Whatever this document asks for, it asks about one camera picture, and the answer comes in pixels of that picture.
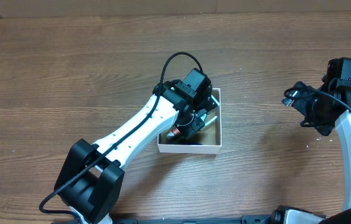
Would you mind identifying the green toothbrush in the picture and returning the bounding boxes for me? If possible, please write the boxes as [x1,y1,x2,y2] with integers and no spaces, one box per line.
[204,95,220,129]

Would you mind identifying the teal toothpaste tube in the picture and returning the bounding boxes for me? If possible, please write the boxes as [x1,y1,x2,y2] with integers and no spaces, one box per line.
[166,128,180,139]

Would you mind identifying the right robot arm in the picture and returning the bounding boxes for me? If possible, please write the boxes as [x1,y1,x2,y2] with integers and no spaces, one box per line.
[267,57,351,223]

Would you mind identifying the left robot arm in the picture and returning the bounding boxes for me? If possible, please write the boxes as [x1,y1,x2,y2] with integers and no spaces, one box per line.
[54,68,220,223]

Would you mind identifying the white open cardboard box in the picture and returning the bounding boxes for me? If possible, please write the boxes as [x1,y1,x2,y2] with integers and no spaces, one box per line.
[157,88,222,154]

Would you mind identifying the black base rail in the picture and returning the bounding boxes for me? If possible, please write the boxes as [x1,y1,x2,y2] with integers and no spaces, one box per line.
[99,211,284,224]

